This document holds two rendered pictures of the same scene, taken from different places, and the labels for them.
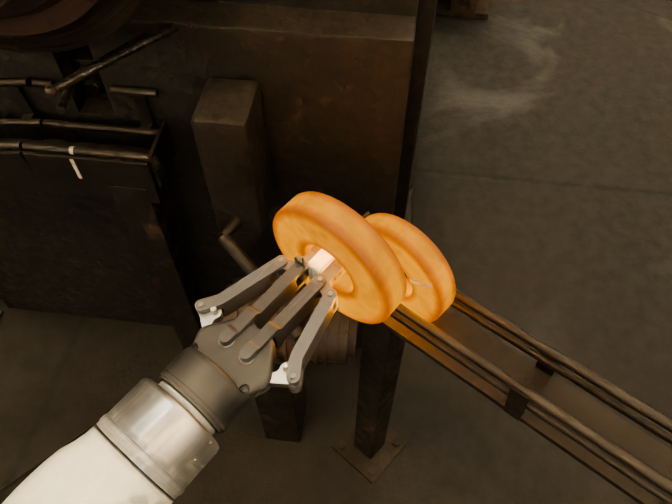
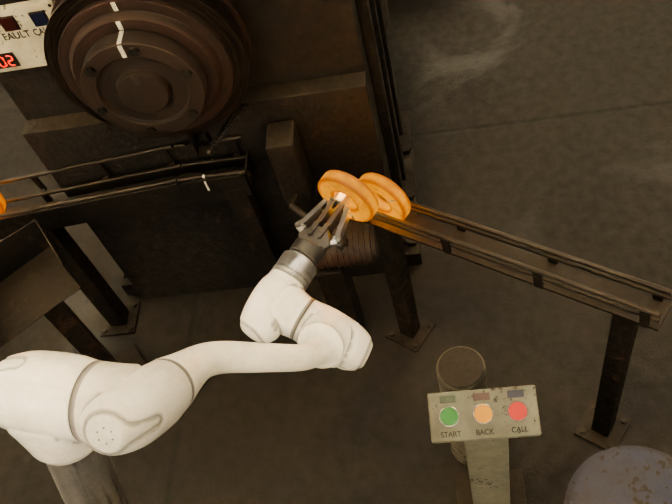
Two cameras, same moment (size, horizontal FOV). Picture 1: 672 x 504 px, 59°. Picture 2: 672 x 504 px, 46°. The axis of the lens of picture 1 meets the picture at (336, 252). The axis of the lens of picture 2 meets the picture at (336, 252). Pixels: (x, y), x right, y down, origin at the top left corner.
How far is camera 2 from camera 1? 1.30 m
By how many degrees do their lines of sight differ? 4
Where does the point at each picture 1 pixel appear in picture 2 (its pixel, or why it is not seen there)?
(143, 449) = (292, 269)
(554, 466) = (537, 317)
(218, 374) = (310, 242)
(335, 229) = (342, 182)
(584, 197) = (548, 127)
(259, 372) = (325, 241)
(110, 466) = (282, 275)
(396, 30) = (356, 81)
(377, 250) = (360, 187)
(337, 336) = (364, 245)
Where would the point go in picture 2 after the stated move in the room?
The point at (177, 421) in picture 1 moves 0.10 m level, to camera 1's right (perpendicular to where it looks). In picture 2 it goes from (300, 259) to (344, 249)
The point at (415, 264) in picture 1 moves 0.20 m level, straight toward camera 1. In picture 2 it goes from (386, 192) to (380, 259)
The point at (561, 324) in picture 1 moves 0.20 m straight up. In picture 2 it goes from (536, 225) to (537, 189)
